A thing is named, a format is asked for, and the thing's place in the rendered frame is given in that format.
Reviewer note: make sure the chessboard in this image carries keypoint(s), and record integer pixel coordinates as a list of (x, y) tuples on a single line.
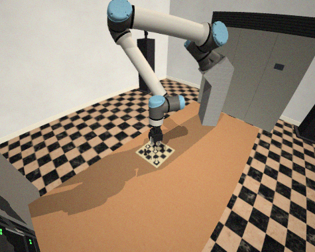
[(162, 156)]

